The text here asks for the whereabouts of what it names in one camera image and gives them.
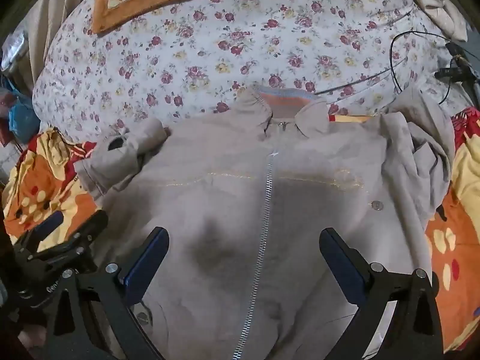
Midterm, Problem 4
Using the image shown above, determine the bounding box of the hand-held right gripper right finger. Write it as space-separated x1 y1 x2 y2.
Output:
319 227 445 360

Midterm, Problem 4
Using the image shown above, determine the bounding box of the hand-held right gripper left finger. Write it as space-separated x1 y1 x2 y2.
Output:
49 227 170 360

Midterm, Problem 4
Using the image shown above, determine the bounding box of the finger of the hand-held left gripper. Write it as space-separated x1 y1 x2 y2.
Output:
15 210 64 256
29 210 109 274

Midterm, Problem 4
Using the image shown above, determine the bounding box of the beige zip jacket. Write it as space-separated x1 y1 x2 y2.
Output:
73 86 456 360

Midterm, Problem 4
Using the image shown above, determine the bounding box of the blue plastic bag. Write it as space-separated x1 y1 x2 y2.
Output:
7 94 40 143

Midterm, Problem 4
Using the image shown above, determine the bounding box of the orange red printed bedsheet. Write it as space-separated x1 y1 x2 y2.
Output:
2 107 480 353

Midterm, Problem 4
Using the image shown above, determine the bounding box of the beige curtain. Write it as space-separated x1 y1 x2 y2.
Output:
22 0 81 87

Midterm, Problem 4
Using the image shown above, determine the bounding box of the floral white quilt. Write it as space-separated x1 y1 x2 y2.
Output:
32 0 456 139

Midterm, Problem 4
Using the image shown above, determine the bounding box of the black tripod stand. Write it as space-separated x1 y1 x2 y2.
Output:
435 41 480 102

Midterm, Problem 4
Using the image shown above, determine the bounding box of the beige crumpled cloth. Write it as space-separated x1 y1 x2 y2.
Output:
397 0 469 42

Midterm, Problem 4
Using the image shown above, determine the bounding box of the black cable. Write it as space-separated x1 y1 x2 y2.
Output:
389 32 456 106

